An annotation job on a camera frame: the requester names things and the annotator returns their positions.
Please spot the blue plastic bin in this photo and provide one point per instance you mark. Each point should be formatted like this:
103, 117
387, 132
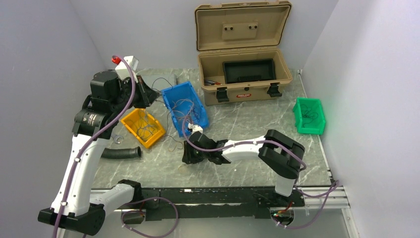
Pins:
184, 106

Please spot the yellow plastic bin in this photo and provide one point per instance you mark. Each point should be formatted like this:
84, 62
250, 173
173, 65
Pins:
146, 129

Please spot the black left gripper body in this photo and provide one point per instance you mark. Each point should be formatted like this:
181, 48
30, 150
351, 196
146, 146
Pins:
139, 100

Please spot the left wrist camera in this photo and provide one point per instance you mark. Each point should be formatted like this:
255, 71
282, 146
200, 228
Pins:
125, 67

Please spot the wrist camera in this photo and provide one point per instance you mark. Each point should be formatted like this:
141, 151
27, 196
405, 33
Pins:
192, 128
125, 67

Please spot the tools inside toolbox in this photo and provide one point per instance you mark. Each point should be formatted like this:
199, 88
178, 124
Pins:
211, 83

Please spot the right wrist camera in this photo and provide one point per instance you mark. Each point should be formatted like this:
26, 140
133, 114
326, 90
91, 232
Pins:
192, 128

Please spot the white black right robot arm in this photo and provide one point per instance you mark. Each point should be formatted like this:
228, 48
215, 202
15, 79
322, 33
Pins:
280, 152

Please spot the black tray in toolbox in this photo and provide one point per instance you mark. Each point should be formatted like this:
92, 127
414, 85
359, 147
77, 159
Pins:
249, 71

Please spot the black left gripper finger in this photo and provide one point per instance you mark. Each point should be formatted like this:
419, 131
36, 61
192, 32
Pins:
141, 81
150, 95

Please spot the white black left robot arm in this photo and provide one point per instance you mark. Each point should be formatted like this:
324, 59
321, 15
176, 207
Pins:
74, 208

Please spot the tan open toolbox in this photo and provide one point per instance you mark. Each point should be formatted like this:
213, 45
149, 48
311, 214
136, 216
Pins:
236, 32

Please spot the grey plastic case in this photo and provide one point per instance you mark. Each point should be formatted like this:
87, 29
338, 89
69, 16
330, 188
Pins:
159, 82

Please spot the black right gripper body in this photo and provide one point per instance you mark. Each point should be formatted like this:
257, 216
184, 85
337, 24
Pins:
193, 155

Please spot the silver wrench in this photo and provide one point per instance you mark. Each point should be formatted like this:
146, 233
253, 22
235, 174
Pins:
117, 139

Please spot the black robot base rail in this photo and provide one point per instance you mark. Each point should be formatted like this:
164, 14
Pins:
215, 202

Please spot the green plastic bin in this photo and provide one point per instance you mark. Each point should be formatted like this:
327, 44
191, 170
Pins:
309, 116

